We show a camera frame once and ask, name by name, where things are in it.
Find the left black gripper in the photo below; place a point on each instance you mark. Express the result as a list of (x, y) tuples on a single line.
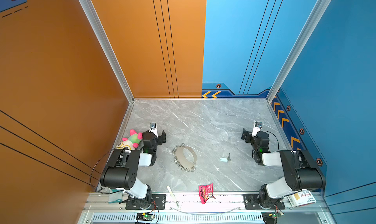
[(161, 139)]

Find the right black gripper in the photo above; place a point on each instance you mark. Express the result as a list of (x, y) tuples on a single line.
[(248, 136)]

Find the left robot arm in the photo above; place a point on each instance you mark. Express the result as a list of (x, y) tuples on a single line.
[(121, 169)]

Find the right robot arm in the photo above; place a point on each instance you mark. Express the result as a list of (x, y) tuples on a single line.
[(301, 172)]

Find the pink green plush toy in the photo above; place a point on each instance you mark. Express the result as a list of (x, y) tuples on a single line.
[(132, 142)]

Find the pink snack packet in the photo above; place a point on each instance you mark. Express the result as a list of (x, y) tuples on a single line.
[(206, 193)]

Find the left circuit board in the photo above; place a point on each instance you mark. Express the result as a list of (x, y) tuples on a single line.
[(144, 218)]

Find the circuit board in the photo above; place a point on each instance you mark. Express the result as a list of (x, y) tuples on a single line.
[(272, 218), (144, 218)]

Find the red white bandage box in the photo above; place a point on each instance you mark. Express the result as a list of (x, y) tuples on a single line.
[(301, 198)]

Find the right circuit board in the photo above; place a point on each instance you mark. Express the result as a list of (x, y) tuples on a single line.
[(272, 218)]

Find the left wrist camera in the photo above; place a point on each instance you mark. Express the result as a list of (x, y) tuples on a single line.
[(153, 127)]

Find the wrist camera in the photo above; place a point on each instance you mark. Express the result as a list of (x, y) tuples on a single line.
[(153, 127), (257, 128)]

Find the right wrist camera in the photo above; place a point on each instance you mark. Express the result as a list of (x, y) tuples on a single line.
[(257, 128)]

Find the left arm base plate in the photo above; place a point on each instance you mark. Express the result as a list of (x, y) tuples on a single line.
[(149, 203)]

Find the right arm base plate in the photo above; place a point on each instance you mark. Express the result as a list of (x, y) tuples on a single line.
[(254, 201)]

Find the aluminium front rail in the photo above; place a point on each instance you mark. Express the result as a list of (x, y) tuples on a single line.
[(97, 210)]

